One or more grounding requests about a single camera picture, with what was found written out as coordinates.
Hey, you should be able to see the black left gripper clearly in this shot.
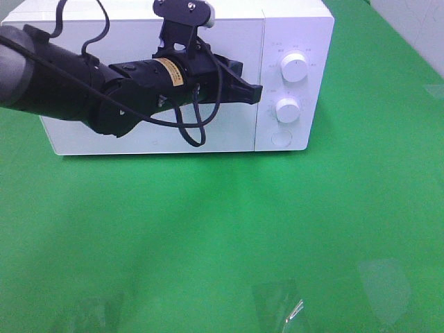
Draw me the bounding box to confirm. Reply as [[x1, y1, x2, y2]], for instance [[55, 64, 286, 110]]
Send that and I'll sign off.
[[173, 51, 263, 105]]

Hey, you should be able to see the white microwave knob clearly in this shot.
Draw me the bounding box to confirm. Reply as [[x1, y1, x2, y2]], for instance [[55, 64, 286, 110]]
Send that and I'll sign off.
[[280, 51, 308, 83], [275, 98, 301, 123]]

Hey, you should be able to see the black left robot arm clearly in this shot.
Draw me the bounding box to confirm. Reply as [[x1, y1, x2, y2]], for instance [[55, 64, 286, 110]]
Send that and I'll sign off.
[[1, 25, 262, 137]]

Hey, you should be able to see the white microwave oven body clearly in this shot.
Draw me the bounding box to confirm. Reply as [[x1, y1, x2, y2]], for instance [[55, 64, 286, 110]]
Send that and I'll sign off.
[[1, 1, 334, 151]]

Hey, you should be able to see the round microwave door button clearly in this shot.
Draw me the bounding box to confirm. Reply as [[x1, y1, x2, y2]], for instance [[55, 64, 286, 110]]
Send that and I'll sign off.
[[271, 130, 292, 147]]

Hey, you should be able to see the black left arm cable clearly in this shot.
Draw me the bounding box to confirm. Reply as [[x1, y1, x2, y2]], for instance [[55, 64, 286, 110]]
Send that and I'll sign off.
[[0, 0, 223, 148]]

